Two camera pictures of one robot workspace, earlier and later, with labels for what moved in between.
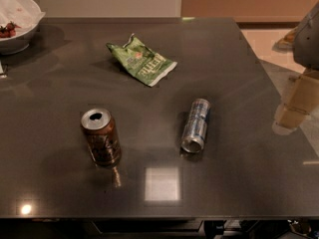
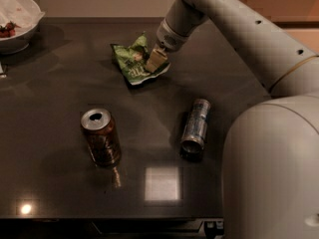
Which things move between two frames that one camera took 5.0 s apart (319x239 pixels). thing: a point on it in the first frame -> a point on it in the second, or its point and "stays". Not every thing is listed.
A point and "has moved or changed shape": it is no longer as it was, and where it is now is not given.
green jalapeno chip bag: [142, 62] has moved or changed shape
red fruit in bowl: [9, 30] stays
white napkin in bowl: [19, 10] stays
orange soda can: [103, 135] stays
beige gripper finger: [303, 101] -> [169, 41]
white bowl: [18, 43] stays
